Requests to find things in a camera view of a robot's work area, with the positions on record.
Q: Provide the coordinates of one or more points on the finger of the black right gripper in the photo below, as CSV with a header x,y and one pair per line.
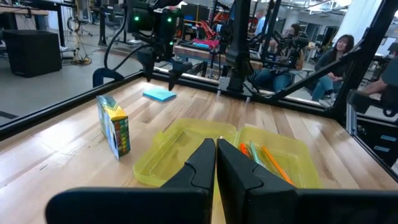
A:
x,y
175,70
147,62

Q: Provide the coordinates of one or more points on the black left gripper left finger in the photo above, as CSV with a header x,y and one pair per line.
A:
x,y
186,202

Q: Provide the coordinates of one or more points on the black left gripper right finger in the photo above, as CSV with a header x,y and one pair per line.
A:
x,y
264,205

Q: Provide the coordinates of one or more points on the blue sticky note pad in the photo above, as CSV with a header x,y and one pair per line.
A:
x,y
159,95

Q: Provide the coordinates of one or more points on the orange pencil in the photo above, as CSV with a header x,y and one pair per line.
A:
x,y
276,165

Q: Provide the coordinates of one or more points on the green pencil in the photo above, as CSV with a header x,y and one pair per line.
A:
x,y
254,152

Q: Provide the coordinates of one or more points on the yellow translucent pencil case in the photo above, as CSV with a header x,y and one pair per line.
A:
x,y
174,149

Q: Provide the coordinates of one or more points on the yellow green crayon box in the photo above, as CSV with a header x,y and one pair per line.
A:
x,y
115,130

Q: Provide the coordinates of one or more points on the person's forearm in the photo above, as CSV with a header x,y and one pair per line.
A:
x,y
382,84

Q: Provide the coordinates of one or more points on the black background robot arm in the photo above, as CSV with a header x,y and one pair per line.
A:
x,y
289,46

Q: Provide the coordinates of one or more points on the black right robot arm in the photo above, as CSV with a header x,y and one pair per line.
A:
x,y
239,37

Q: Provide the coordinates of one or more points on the wooden workbench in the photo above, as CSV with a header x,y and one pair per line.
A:
x,y
199,53

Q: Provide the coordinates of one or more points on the red pink bag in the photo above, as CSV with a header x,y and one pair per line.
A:
x,y
206,43

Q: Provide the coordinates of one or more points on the orange marker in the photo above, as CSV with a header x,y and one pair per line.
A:
x,y
243,148

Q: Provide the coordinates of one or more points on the person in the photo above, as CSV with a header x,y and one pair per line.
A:
x,y
335,62
261,25
280,79

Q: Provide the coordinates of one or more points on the black cabinet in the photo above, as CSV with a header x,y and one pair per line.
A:
x,y
31,53

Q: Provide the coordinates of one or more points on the black control box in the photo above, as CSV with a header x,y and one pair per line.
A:
x,y
373,137

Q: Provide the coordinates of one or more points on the wooden desk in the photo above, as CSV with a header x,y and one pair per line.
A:
x,y
18,10

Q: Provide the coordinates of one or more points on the black padded armrest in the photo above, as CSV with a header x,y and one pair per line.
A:
x,y
357,101

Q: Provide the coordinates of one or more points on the black frame bracket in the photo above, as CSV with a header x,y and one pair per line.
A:
x,y
105,77

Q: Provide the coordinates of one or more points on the black aluminium table frame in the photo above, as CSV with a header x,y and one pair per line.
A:
x,y
62,105

